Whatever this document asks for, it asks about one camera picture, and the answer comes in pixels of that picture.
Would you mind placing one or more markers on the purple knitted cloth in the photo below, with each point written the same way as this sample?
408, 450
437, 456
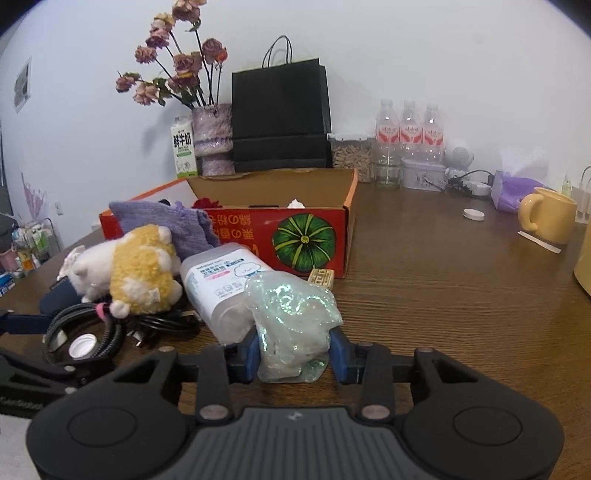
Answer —
152, 214

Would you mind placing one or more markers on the white round lid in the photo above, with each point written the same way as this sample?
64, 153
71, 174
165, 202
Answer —
474, 215

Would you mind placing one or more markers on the black paper bag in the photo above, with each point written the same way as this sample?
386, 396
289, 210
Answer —
277, 115

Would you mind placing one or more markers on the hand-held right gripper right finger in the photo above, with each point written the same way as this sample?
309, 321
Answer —
339, 357

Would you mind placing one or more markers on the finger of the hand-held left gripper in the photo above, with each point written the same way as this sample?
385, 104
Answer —
41, 369
27, 323

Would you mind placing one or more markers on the purple wall sticker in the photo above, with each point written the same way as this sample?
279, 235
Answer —
33, 196

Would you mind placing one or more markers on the navy blue case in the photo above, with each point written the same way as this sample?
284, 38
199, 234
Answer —
57, 300

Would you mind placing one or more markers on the small beige tile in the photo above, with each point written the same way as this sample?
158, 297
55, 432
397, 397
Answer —
322, 278

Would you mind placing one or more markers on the white and yellow plush toy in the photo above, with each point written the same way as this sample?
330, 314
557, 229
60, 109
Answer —
138, 267

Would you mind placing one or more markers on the white crumpled paper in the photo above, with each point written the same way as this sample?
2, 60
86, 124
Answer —
295, 204

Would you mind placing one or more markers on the yellow mug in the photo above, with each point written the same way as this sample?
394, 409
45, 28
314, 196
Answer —
551, 214

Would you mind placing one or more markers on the purple mottled vase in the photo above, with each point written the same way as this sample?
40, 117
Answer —
212, 134

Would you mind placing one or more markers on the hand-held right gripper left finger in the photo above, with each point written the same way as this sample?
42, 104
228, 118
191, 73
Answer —
249, 357

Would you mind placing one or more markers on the clear drinking glass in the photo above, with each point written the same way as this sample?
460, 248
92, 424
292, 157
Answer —
387, 177

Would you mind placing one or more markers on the wooden desktop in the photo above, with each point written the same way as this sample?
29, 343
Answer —
438, 300

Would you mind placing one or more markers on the white green milk carton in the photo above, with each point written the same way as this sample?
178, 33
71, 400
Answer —
184, 152

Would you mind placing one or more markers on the white bottle cap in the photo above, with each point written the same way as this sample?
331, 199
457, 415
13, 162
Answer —
83, 347

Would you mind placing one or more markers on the white wall outlet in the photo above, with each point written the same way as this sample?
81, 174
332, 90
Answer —
58, 208

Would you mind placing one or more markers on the purple tissue box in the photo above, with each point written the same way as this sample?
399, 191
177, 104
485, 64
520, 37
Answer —
508, 194

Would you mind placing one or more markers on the dried pink roses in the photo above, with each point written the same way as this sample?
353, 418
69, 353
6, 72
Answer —
187, 62

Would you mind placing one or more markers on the white floral tin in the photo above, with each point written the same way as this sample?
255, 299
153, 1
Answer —
422, 175

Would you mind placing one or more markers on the dark red item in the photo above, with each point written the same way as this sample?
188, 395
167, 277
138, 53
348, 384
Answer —
205, 203

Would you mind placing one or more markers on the yellow thermos jug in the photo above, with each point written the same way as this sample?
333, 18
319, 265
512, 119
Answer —
584, 258

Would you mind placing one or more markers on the small green spray bottle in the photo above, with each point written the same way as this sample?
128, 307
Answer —
566, 185

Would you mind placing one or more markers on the white paper strip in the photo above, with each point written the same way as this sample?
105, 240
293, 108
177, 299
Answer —
538, 241

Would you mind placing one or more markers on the wall picture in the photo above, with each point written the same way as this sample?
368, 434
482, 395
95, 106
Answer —
22, 85

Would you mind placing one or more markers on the iridescent clear plastic bag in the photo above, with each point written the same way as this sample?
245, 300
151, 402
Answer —
291, 318

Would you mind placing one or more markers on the red cardboard box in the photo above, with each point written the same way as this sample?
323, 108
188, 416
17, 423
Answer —
258, 226

